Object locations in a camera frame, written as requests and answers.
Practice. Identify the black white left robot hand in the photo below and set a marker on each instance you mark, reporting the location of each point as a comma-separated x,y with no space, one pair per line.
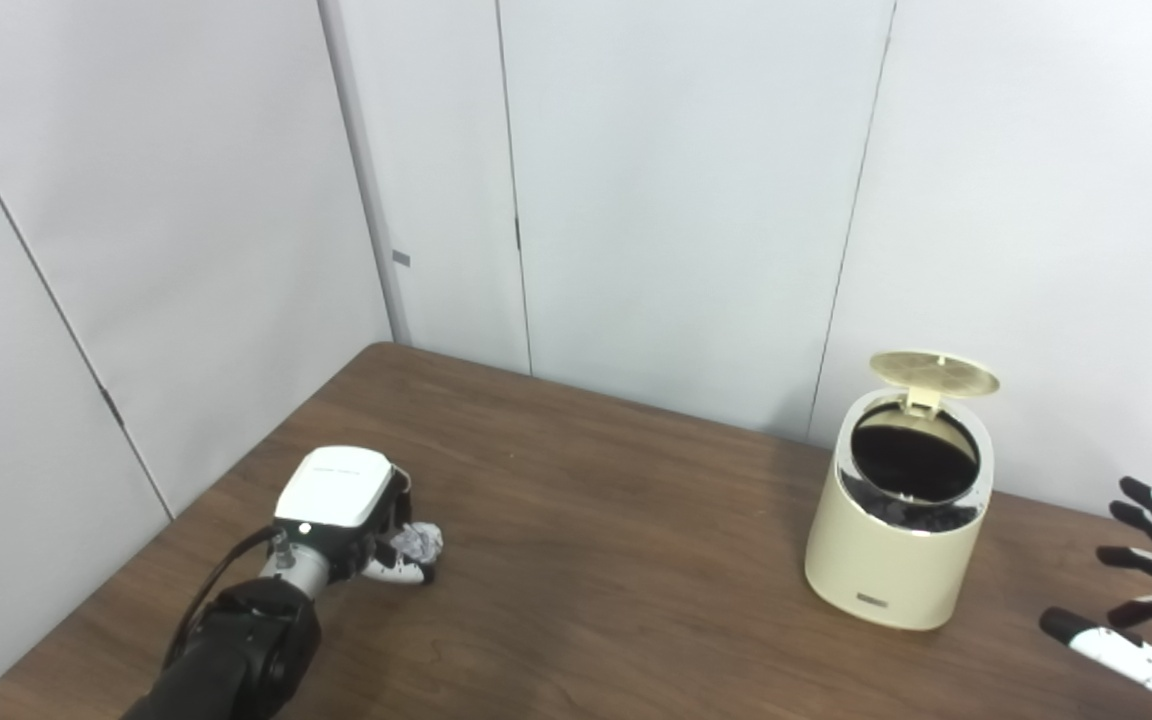
331,490

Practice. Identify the white paper ball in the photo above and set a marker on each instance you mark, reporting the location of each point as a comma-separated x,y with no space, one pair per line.
421,542

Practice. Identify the round cream bin lid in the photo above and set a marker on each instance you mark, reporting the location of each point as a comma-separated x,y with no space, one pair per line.
936,372

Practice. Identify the black bin liner bag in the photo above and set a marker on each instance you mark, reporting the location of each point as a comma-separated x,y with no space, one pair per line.
911,460

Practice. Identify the cream-colored desktop bin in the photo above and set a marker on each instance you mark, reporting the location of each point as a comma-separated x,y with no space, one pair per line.
876,570

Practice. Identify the gray wall corner trim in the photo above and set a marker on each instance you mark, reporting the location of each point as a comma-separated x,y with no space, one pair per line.
366,170

